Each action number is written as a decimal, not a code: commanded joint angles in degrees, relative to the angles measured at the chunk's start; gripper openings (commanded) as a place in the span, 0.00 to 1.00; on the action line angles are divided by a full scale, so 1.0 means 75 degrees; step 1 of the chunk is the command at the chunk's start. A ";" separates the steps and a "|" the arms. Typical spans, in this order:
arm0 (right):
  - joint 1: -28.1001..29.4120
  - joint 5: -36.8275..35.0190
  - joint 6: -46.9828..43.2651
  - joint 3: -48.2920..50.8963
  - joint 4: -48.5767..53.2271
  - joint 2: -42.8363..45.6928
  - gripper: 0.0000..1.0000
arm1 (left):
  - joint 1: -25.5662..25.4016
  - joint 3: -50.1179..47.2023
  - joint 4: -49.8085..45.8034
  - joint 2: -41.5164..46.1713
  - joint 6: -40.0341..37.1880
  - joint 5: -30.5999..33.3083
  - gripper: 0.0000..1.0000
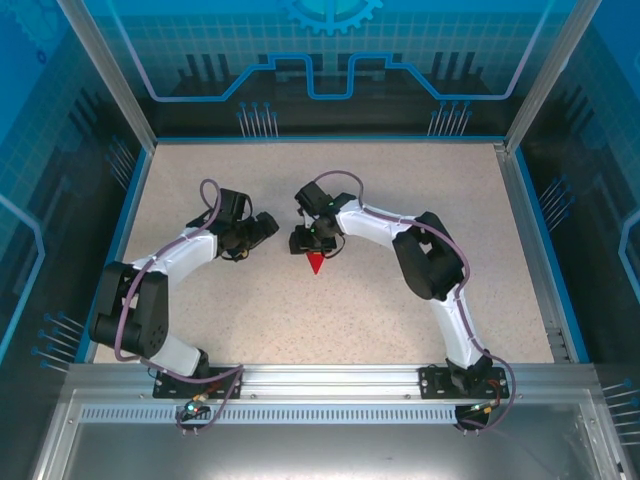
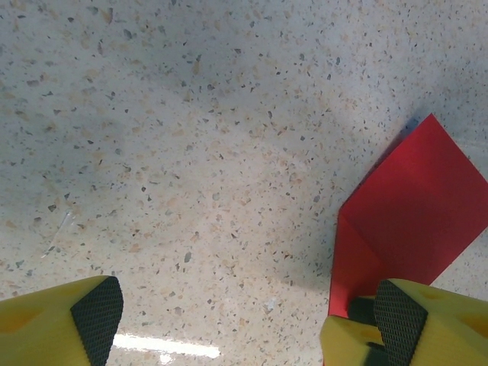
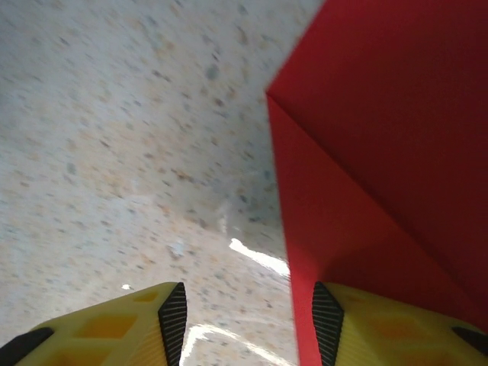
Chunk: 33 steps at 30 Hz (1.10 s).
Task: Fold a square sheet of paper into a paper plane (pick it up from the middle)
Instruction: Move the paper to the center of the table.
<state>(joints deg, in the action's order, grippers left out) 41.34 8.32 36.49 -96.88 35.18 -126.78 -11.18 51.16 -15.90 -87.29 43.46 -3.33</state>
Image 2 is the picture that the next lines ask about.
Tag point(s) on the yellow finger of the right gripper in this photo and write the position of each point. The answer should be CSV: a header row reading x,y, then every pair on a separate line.
x,y
343,339

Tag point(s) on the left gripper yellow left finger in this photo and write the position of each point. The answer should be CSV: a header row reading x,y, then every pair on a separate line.
x,y
42,328

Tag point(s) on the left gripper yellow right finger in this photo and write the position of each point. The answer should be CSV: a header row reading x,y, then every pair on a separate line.
x,y
446,331

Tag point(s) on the red paper sheet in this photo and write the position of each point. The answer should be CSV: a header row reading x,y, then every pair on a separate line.
x,y
411,206

